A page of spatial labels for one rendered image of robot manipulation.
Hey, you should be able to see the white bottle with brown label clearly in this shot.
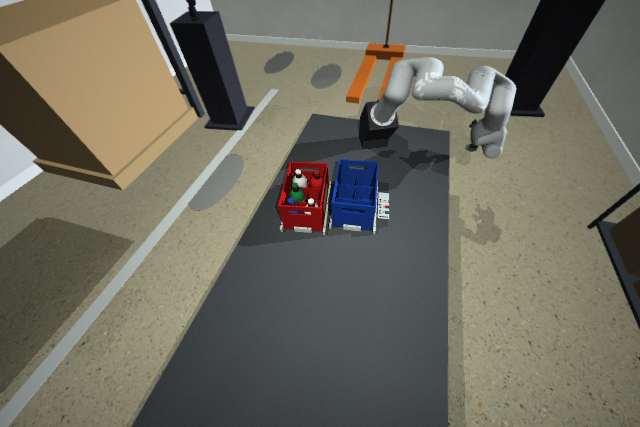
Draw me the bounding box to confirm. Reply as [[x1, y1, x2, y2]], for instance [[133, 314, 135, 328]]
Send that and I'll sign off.
[[304, 199, 319, 215]]

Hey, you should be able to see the red plastic crate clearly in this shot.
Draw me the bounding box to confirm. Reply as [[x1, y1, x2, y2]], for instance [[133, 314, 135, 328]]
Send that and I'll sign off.
[[278, 164, 329, 232]]

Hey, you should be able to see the white pick list card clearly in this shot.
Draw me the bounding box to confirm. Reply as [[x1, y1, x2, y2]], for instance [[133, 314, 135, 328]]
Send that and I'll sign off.
[[378, 192, 389, 219]]

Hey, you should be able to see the blue plastic crate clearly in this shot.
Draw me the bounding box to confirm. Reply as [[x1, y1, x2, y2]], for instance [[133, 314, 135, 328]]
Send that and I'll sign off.
[[331, 162, 378, 231]]

